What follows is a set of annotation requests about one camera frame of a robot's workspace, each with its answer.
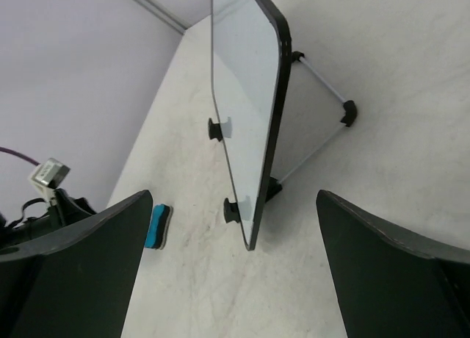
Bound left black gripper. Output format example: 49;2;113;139
21;188;97;239

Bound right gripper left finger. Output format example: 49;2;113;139
1;190;153;337

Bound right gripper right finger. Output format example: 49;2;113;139
316;190;469;337

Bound blue black whiteboard eraser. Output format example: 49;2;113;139
144;204;173;250

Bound white whiteboard black frame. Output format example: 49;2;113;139
209;0;292;251

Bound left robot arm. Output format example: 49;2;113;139
1;188;97;249

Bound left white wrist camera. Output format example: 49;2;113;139
29;158;71;202

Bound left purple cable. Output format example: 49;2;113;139
0;146;43;168

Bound whiteboard wire stand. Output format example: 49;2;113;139
209;51;358;225

